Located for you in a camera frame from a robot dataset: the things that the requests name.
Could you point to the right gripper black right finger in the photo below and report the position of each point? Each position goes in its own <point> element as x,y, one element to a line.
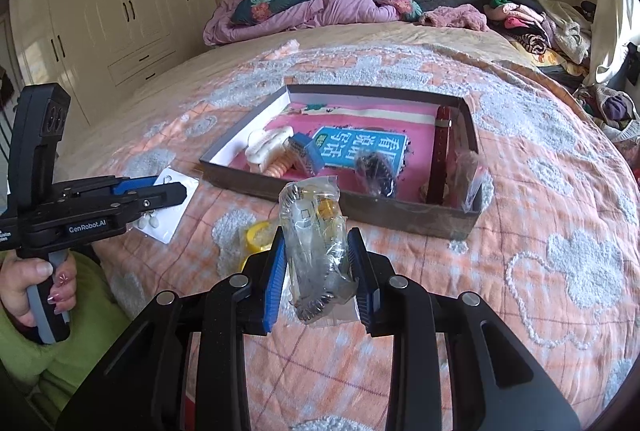
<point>495,383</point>

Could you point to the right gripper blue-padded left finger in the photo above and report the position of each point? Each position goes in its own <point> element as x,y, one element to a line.
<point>180,363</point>

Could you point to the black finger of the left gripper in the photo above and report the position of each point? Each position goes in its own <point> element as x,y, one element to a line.
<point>129,207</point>

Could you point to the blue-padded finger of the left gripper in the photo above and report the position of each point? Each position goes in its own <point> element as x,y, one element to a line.
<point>132,184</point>

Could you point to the yellow rings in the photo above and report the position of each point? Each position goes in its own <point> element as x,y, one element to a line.
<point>257,235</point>

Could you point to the white hair claw clip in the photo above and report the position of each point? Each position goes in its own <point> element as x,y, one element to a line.
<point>265,146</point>

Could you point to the orange spiral hair curler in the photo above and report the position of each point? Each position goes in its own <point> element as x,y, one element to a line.
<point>280,165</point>

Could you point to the blue hair comb clip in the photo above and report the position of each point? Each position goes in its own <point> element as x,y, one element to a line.
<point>307,157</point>

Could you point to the clear claw clip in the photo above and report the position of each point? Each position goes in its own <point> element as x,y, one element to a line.
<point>315,232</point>

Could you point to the small jewelry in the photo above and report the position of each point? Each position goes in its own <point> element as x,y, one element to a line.
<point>466,179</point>

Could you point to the brown leather strap watch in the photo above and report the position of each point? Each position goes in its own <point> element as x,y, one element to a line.
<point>436,184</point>

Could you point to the black beaded hair clip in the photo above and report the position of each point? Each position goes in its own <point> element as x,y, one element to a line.
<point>376,174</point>

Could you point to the green sleeve forearm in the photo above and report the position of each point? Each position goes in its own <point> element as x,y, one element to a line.
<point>49,374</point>

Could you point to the left hand painted nails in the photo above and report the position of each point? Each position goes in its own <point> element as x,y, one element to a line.
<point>17,275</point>

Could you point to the dark shallow cardboard box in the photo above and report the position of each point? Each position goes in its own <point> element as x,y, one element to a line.
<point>226,166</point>

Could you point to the pink and blue book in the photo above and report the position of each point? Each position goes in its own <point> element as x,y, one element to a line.
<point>403,132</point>

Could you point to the pink crumpled blanket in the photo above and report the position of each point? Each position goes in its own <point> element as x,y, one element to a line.
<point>220,30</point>

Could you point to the bag of clothes by bed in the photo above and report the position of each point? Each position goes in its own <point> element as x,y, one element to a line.
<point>612,110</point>

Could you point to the pile of clothes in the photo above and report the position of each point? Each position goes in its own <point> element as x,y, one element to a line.
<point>550,32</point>

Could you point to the pink fuzzy garment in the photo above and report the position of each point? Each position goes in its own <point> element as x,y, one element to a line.
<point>465,16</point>

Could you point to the cream curtain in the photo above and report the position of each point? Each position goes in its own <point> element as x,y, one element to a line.
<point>615,24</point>

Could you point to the cream wardrobe with black handles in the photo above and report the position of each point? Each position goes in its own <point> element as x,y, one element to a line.
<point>102,51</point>

